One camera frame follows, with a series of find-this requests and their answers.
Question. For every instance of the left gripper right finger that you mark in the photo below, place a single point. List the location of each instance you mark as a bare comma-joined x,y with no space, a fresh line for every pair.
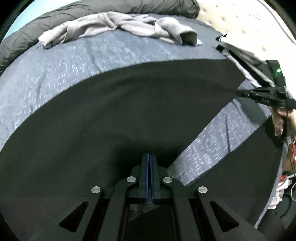
197,215

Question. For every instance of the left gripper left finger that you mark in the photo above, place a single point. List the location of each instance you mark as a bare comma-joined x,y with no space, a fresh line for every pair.
102,214

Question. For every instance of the black fleece-lined pants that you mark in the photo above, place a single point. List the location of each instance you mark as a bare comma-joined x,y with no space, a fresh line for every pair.
155,151

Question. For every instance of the white folded clothes stack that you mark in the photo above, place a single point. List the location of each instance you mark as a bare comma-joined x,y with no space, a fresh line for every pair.
251,64

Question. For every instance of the person's right hand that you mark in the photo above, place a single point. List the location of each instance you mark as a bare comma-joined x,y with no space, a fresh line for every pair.
277,117

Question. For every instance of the cream tufted headboard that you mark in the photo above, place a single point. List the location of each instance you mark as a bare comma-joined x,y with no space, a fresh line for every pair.
254,24

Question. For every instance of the grey knit garment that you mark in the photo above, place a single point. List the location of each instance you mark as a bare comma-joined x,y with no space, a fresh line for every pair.
167,29

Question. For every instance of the blue patterned bed sheet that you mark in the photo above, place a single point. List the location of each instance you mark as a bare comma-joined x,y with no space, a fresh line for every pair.
69,62

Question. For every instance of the dark grey rolled duvet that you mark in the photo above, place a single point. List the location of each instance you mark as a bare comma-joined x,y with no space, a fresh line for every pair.
18,42

